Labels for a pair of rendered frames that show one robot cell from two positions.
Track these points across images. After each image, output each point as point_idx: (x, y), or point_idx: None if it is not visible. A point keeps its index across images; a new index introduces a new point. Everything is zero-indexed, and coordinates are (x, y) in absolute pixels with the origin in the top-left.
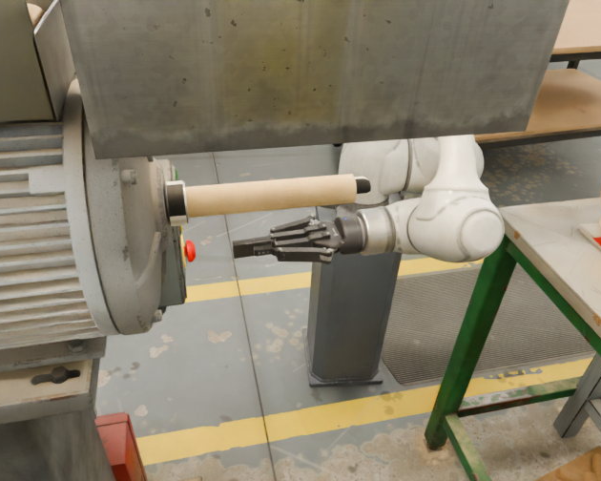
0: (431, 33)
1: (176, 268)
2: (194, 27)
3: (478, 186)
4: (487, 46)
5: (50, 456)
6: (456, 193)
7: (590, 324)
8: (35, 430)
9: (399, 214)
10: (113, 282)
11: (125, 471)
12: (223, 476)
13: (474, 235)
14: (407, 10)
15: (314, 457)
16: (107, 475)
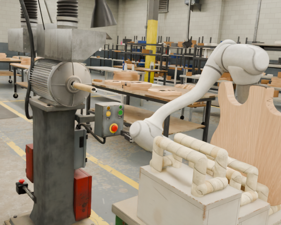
0: (62, 45)
1: (101, 124)
2: (49, 43)
3: (150, 120)
4: (66, 47)
5: (47, 130)
6: (144, 120)
7: None
8: (47, 120)
9: None
10: (48, 82)
11: (76, 183)
12: None
13: (131, 127)
14: (60, 42)
15: None
16: (68, 173)
